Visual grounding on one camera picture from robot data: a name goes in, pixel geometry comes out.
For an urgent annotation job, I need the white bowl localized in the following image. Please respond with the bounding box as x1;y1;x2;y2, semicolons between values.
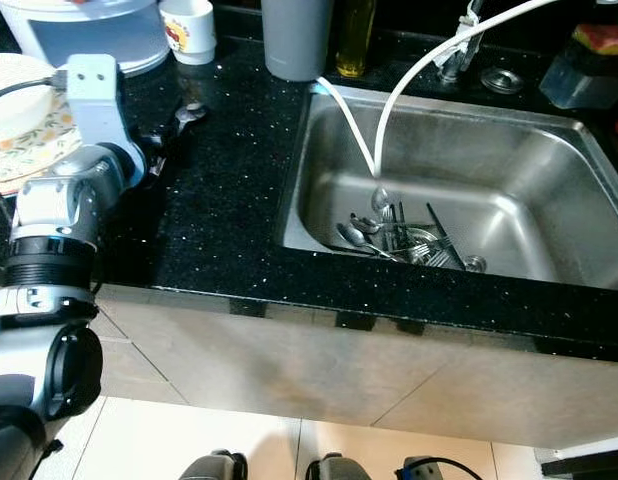
0;55;68;141

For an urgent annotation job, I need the white round kitchen appliance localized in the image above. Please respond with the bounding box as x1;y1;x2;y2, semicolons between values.
0;0;172;76

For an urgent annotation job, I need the white cartoon print mug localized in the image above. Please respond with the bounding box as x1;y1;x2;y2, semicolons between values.
159;0;218;66

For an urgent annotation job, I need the floral print plate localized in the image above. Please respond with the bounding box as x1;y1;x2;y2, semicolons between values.
0;95;85;181

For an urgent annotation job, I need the grey tumbler with red button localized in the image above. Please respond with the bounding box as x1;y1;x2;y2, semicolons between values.
261;0;336;83

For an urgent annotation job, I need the cream plate red rim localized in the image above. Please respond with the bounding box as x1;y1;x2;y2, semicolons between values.
0;90;88;198

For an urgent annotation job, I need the metal spoon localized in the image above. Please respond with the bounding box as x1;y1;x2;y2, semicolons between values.
337;222;390;259
369;187;393;223
349;212;395;241

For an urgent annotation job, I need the olive oil bottle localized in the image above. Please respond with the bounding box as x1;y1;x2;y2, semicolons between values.
334;0;378;79

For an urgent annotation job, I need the black knife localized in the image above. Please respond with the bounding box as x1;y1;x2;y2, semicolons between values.
424;203;468;269

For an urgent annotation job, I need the beige counter cabinet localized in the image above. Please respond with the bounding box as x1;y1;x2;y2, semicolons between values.
94;285;618;451

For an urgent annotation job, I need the chrome faucet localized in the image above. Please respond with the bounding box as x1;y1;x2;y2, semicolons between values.
439;0;495;83

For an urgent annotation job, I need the round metal hole cap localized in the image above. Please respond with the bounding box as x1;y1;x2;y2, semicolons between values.
481;67;527;96

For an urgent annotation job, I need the stainless steel sink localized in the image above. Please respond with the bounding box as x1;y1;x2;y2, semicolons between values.
282;85;618;291

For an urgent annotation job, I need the robot right leg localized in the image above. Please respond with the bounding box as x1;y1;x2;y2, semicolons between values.
304;452;370;480

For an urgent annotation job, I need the red yellow sponge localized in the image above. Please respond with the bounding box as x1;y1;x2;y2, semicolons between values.
571;22;618;58

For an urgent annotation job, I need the black low unit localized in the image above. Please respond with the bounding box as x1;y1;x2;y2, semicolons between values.
539;448;618;480

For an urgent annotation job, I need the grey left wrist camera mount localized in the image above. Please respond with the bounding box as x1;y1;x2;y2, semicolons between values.
67;53;140;166

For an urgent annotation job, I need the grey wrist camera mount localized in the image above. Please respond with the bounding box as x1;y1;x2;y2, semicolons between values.
394;456;442;480
67;53;140;166

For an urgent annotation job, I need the white flexible hose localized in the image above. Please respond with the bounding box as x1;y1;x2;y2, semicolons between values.
314;0;565;181

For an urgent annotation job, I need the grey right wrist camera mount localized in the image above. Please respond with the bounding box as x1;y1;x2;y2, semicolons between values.
394;456;442;480

